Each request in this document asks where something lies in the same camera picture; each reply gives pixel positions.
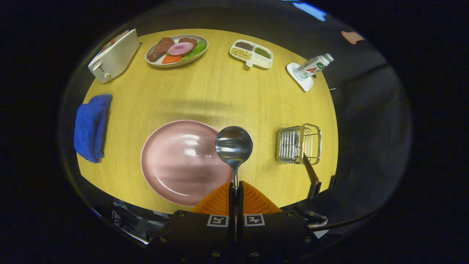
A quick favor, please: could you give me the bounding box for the white drink bottle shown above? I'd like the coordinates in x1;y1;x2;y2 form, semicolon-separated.
293;53;334;81

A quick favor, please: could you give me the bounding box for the pink ham slice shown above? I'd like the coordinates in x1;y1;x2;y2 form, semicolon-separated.
167;42;195;56

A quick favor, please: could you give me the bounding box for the green lettuce leaf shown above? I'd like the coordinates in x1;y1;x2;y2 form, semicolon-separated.
183;40;207;60

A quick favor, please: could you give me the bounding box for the white oval food plate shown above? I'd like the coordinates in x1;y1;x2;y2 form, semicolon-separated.
145;34;208;68

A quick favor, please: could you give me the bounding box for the large brown meat piece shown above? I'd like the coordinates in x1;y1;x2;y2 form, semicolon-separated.
148;37;175;62

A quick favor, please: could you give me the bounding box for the white divided snack tray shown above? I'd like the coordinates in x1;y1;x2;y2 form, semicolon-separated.
229;39;273;69

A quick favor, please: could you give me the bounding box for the crumpled grey plastic bag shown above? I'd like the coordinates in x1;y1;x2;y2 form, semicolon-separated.
300;210;328;239

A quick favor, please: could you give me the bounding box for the white toaster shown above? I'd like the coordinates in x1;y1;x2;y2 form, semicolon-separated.
88;29;141;84

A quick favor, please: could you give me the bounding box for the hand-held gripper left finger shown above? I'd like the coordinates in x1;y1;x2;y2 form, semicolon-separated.
150;181;237;264

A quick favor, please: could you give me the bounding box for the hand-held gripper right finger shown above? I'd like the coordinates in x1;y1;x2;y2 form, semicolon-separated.
236;181;323;264

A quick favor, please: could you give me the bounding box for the silver metal spoon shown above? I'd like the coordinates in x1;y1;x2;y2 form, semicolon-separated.
215;126;254;198

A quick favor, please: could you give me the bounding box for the silver wire basket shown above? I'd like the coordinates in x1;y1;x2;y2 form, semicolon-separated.
276;124;322;165

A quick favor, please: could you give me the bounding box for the white square coaster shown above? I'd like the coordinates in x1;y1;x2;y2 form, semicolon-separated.
286;63;314;92

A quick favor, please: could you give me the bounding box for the blue cloth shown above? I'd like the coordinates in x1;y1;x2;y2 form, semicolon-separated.
73;94;113;164

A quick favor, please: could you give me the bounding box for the pink round plate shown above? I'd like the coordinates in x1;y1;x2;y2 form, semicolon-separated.
141;120;235;206

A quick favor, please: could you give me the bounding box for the fork with brown handle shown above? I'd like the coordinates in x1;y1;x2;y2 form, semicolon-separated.
301;152;320;186

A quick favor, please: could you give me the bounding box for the brown toast slice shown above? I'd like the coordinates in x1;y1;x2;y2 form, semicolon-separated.
103;30;129;50

